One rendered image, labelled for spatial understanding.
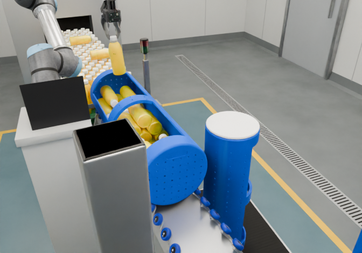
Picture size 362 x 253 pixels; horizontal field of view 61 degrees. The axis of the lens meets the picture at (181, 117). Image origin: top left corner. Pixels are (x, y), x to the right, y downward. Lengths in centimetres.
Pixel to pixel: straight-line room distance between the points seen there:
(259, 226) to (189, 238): 118
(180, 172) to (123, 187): 89
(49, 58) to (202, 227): 100
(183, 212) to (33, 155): 71
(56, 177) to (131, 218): 128
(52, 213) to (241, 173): 98
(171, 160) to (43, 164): 66
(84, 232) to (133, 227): 152
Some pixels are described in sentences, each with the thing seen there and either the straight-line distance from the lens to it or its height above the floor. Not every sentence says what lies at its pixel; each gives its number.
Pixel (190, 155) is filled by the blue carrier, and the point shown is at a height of 117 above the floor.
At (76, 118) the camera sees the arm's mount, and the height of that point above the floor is 117.
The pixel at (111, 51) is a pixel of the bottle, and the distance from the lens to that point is 168.
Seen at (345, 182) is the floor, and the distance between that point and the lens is 316.
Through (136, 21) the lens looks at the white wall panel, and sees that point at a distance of 628.
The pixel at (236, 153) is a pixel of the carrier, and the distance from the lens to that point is 158.
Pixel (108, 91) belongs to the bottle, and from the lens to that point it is 178.
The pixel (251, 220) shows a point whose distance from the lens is 235.
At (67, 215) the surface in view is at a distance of 177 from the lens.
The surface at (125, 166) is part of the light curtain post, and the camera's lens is 30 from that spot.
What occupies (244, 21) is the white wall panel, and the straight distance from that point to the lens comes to 717.
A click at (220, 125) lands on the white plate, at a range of 162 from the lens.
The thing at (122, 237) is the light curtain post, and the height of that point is 159.
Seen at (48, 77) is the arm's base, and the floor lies 135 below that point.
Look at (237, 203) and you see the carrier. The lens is 181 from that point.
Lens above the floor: 186
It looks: 29 degrees down
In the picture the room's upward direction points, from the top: 1 degrees counter-clockwise
